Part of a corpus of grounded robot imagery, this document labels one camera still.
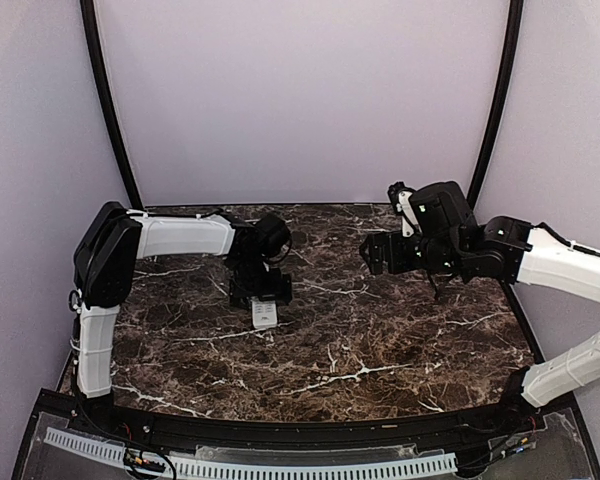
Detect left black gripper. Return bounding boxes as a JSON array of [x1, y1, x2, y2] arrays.
[[229, 255, 291, 309]]

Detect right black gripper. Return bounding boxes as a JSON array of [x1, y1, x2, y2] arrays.
[[360, 228, 467, 274]]

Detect white remote control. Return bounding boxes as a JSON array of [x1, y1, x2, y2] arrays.
[[251, 298, 278, 330]]

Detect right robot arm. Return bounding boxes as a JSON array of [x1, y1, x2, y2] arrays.
[[359, 181, 600, 434]]

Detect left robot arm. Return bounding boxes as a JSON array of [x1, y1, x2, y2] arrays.
[[69, 201, 292, 436]]

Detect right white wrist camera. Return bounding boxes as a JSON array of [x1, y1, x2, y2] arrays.
[[387, 181, 419, 238]]

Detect black front rail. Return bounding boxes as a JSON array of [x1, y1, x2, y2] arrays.
[[29, 384, 581, 454]]

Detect white slotted cable duct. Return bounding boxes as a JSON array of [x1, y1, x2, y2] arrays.
[[43, 427, 458, 479]]

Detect right black frame post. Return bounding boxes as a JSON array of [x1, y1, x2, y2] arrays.
[[467, 0, 524, 208]]

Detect black frame post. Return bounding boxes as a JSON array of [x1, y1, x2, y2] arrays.
[[467, 0, 524, 208], [79, 0, 144, 210]]

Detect left black frame post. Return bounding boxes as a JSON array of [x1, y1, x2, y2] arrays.
[[79, 0, 144, 210]]

